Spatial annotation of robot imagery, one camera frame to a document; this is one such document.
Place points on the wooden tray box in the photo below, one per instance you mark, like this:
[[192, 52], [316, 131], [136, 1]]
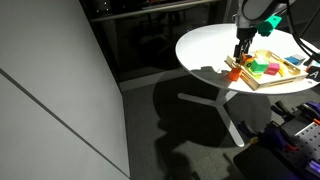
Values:
[[266, 81]]

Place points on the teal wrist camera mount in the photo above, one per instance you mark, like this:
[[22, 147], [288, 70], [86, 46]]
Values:
[[268, 26]]

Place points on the metal handrail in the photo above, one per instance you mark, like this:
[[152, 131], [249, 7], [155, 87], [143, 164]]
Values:
[[150, 10]]

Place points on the orange cube with black circles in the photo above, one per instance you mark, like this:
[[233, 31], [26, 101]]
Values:
[[247, 60]]

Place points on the blue foam block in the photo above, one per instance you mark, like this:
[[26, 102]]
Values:
[[292, 60]]

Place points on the magenta foam block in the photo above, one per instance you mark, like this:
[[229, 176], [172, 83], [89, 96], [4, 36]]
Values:
[[272, 68]]

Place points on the white table base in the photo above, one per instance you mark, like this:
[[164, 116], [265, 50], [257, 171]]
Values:
[[226, 116]]

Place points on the black cart platform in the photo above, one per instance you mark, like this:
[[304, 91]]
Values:
[[263, 165]]

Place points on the aluminium rail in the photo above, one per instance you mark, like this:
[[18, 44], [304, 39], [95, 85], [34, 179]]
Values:
[[315, 166]]

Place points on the dark green foam block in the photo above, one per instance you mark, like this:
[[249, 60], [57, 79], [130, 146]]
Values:
[[259, 65]]

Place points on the black spring clamp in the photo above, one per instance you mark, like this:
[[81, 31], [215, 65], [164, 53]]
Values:
[[281, 110]]

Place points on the gray robot arm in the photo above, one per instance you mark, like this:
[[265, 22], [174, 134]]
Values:
[[255, 10]]

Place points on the black perforated mounting board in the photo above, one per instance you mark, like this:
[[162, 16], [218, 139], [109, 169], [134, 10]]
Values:
[[306, 143]]

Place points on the light green foam block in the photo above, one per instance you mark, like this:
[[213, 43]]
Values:
[[254, 74]]

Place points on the orange foam block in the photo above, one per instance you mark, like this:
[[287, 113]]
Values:
[[235, 74]]

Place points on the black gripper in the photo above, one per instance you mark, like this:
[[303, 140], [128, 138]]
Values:
[[246, 35]]

